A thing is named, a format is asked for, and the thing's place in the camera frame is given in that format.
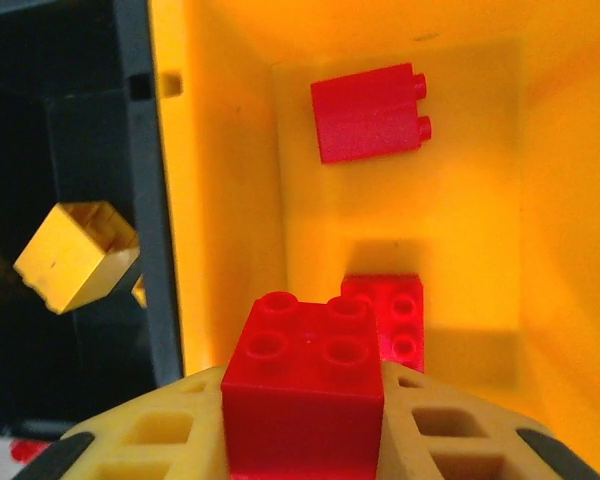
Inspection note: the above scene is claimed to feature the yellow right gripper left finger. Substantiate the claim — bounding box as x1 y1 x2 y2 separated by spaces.
9 366 231 480

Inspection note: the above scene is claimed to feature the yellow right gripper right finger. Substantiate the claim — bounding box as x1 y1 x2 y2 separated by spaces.
374 360 600 480

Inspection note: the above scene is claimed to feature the yellow toy brick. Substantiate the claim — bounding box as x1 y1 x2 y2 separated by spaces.
130 273 149 307
12 200 141 315

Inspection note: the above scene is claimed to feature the black plastic bin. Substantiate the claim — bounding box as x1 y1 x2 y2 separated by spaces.
0 0 184 436

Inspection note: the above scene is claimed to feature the yellow plastic bin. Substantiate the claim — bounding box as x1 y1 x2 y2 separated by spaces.
147 0 600 480

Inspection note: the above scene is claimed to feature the red toy brick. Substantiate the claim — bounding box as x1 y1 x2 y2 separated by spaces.
309 62 434 165
9 438 51 464
340 273 426 374
220 292 385 480

